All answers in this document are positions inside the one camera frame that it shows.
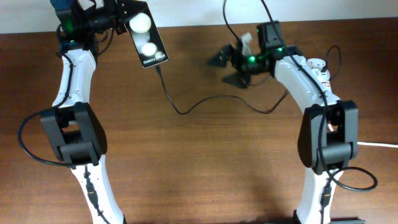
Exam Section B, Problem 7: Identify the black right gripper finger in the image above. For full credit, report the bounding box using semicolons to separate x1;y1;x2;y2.
206;44;234;67
222;73;251;89

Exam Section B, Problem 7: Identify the black Galaxy smartphone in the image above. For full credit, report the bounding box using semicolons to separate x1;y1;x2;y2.
127;9;169;68

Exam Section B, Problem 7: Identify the black charger cable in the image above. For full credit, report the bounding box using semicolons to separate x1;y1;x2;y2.
154;45;342;115

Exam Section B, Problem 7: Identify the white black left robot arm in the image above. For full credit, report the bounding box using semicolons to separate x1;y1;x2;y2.
40;0;148;223

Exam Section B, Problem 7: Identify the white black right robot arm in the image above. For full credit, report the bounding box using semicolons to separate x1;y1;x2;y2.
207;45;358;223

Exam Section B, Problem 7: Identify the white power strip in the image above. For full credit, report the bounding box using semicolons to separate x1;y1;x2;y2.
321;81;333;98

